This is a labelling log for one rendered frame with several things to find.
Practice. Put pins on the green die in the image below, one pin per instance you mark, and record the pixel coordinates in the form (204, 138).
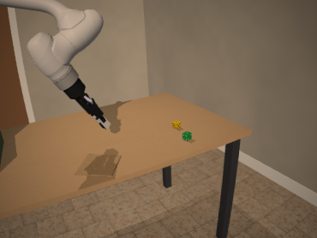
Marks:
(186, 136)

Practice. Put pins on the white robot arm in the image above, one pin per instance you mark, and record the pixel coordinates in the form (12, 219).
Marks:
(52, 55)

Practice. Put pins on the yellow die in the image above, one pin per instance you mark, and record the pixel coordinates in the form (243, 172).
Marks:
(176, 124)

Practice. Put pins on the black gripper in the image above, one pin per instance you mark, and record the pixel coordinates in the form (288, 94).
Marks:
(76, 92)

